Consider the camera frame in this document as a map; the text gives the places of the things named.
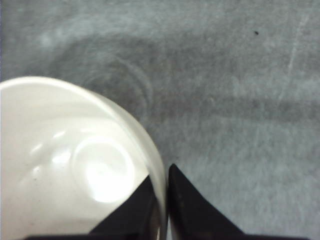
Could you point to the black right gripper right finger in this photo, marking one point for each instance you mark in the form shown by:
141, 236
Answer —
192, 217

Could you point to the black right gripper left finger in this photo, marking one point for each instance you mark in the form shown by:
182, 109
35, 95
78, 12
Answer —
138, 218

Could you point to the beige ribbed bowl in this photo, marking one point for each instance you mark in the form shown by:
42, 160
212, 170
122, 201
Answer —
69, 157

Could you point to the grey table cloth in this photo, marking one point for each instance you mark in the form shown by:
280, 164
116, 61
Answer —
229, 90

